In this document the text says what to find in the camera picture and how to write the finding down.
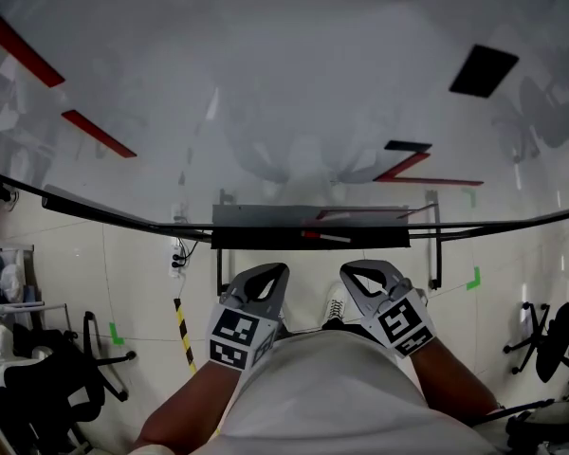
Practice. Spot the slanted red magnetic strip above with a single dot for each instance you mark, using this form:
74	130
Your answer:
403	165

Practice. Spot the person's right forearm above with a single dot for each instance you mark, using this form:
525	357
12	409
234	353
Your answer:
450	382

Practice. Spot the person's white shoe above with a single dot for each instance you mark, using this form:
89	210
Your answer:
335	306

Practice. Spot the person's left forearm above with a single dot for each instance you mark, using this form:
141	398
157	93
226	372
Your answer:
189	405

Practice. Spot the large glossy whiteboard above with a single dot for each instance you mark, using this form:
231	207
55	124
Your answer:
275	64

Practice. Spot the yellow black striped floor strip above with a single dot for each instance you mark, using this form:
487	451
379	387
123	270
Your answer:
185	334

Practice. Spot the thin red magnetic strip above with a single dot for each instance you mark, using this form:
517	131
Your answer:
436	181

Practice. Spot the black office chair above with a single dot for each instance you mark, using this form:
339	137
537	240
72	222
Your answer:
557	339
52	382

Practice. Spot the person's white shirt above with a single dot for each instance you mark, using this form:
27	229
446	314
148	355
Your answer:
332	396

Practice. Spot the green tape corner mark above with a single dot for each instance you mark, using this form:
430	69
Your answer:
116	335
475	282

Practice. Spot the black whiteboard stand leg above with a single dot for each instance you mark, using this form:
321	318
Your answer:
219	273
437	254

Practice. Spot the short red magnetic strip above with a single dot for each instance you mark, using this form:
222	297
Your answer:
98	133

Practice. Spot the black rectangular eraser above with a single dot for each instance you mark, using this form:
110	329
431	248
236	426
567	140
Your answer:
483	71

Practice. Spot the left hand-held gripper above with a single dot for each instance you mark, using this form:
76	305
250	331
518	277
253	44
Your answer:
232	334

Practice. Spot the black magnetic strip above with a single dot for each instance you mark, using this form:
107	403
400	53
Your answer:
408	146

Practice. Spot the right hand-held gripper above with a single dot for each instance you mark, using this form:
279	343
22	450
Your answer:
405	325

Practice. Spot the white power strip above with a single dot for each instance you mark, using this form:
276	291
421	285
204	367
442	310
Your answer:
176	260

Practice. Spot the long red magnetic strip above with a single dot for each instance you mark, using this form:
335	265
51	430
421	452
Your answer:
21	48

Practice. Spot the red-capped white whiteboard marker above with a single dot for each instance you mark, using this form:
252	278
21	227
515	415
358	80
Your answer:
327	237

